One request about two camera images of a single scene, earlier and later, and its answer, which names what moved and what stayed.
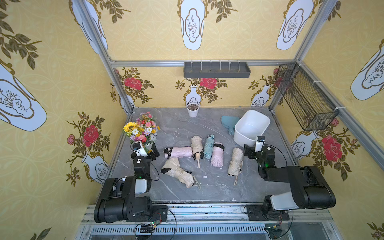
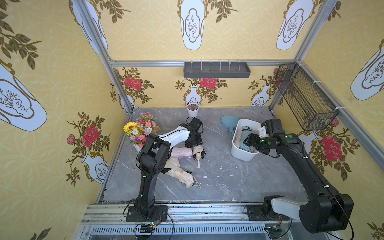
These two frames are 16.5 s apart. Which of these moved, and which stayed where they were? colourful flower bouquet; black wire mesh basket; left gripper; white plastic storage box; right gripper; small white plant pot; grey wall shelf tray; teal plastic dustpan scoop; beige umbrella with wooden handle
Moved: white plastic storage box; right gripper; left gripper
Stayed: beige umbrella with wooden handle; colourful flower bouquet; teal plastic dustpan scoop; grey wall shelf tray; black wire mesh basket; small white plant pot
